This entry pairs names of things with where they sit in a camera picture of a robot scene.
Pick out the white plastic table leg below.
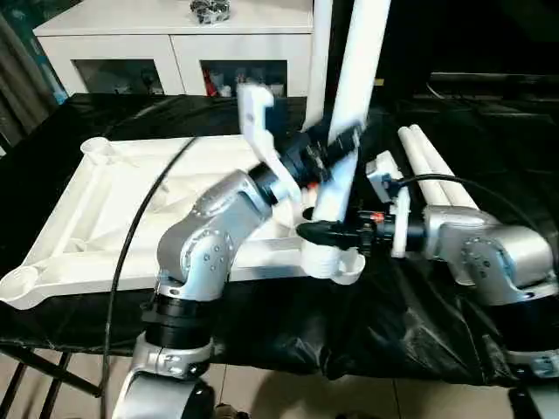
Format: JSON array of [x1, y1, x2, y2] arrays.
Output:
[[300, 0, 392, 282], [397, 127, 464, 210], [307, 0, 335, 134], [409, 124, 480, 210]]

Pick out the white plastic table top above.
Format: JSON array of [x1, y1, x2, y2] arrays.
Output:
[[0, 135, 366, 313]]

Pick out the toy figures behind cabinet glass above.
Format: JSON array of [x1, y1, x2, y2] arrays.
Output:
[[203, 61, 287, 98]]

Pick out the black tv cabinet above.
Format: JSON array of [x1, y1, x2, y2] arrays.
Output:
[[311, 0, 559, 110]]

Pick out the grey plush toy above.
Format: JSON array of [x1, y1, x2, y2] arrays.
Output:
[[190, 0, 231, 25]]

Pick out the silver left leg black foot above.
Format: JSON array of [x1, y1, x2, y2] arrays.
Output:
[[213, 403, 251, 419]]

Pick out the white cabinet with glass doors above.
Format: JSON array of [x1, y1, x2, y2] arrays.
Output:
[[33, 0, 314, 98]]

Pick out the black work mat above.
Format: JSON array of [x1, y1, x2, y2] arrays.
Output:
[[0, 92, 559, 389]]

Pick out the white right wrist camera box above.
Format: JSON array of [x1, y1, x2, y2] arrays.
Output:
[[365, 151, 413, 260]]

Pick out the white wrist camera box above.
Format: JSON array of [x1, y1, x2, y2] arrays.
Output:
[[365, 151, 413, 260], [237, 83, 291, 203]]

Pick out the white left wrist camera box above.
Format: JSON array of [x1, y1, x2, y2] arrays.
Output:
[[237, 83, 291, 203]]

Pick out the black metal stand frame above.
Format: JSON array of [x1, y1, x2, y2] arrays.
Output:
[[0, 342, 102, 419]]

